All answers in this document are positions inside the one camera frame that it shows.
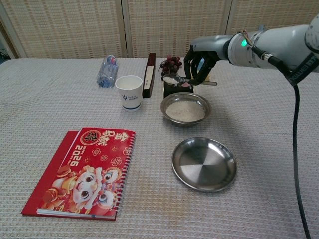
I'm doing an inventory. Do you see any black and silver right hand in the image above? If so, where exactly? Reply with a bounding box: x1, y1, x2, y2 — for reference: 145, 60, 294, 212
183, 35, 233, 86

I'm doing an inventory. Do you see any small metal spoon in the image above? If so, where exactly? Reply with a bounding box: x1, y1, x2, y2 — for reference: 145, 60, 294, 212
162, 74, 217, 87

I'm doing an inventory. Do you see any white granular powder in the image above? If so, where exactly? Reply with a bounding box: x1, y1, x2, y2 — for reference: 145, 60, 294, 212
165, 100, 206, 122

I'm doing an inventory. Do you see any steel bowl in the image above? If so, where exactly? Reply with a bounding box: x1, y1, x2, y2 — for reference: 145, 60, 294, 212
160, 92, 212, 126

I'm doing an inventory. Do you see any white paper cup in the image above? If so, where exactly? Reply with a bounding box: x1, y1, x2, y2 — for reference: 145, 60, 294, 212
115, 75, 144, 112

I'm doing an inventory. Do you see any yellow sponge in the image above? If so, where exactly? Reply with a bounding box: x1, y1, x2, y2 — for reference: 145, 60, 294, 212
191, 61, 211, 83

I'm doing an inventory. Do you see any bunch of red grapes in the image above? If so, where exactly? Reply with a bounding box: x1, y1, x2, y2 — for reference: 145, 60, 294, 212
159, 55, 183, 75

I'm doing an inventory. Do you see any black small box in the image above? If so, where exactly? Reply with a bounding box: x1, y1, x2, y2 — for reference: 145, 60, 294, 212
163, 79, 195, 99

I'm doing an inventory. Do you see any long dark red box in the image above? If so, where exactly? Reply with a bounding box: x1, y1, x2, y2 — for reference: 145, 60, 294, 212
142, 52, 157, 98

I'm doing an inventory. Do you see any beige woven folding screen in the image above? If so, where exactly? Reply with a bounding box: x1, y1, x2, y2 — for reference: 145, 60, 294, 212
0, 0, 319, 59

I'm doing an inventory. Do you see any clear plastic water bottle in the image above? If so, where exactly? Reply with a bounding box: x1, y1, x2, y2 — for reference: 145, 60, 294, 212
96, 55, 119, 89

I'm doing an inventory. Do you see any flat steel plate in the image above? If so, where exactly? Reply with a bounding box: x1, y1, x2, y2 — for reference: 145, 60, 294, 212
171, 137, 238, 193

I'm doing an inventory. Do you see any white woven tablecloth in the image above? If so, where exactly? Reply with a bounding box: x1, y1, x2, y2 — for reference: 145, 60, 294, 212
0, 57, 319, 239

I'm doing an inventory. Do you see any red spiral calendar notebook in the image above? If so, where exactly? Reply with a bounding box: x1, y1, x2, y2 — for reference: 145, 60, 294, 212
21, 127, 137, 221

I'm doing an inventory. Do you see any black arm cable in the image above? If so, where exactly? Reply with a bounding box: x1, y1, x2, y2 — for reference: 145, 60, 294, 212
251, 46, 313, 239

